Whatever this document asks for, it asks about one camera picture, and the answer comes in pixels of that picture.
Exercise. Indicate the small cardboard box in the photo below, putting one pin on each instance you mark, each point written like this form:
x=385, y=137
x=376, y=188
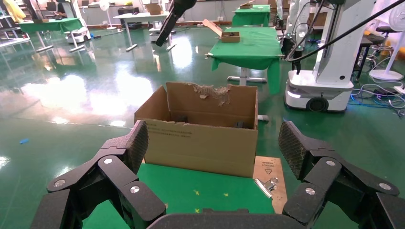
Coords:
x=246, y=5

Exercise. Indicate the black round stool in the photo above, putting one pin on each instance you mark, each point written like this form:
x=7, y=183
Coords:
x=384, y=30

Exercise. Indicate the brown cardboard box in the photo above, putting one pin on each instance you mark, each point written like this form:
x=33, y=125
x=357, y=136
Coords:
x=154, y=9

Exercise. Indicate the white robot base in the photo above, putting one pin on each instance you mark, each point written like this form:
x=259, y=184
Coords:
x=77, y=34

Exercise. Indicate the large open cardboard carton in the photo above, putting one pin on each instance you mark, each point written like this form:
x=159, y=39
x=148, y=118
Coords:
x=202, y=151

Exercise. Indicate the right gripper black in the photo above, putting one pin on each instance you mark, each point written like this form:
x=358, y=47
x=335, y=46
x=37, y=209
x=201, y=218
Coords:
x=183, y=4

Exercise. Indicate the white standing fan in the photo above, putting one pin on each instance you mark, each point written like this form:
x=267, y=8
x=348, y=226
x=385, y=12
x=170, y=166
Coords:
x=104, y=4
x=381, y=75

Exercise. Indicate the small blue scrap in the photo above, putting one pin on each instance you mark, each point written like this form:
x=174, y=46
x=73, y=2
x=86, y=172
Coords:
x=24, y=141

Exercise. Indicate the green cloth covered table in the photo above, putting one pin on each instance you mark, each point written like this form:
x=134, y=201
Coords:
x=250, y=47
x=50, y=24
x=251, y=15

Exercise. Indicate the silver binder clip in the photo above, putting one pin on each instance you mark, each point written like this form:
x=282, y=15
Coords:
x=265, y=187

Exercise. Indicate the white wheeled robot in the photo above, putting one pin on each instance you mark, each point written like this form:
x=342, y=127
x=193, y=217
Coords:
x=332, y=63

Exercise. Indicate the white table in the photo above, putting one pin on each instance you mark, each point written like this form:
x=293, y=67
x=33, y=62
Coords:
x=139, y=15

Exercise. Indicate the white robot arm black gripper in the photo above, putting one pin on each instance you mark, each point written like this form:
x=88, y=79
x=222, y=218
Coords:
x=289, y=41

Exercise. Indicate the open flat cardboard box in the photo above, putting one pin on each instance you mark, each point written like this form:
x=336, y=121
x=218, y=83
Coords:
x=229, y=36

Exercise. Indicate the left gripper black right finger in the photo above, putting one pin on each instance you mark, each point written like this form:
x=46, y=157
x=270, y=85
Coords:
x=332, y=180

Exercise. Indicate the green table cloth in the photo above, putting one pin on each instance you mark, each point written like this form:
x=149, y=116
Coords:
x=189, y=183

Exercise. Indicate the yellow cloth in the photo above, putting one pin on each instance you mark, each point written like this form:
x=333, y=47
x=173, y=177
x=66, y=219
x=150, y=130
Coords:
x=14, y=11

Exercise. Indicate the ribbed black foam block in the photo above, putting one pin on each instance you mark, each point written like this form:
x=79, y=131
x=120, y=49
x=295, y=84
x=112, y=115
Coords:
x=239, y=125

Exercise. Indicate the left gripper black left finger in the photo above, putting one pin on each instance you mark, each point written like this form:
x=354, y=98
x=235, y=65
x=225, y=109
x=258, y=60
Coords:
x=110, y=177

